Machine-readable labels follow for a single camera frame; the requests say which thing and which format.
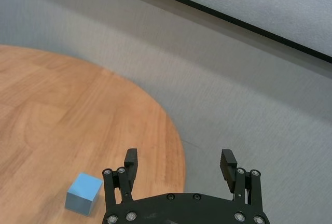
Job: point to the black wall baseboard strip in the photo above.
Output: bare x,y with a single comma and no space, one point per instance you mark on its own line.
259,30

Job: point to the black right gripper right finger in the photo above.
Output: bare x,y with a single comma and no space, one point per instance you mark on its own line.
228,167

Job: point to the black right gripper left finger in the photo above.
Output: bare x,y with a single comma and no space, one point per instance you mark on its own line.
129,172

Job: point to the blue cube block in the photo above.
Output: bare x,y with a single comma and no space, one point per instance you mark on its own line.
83,193

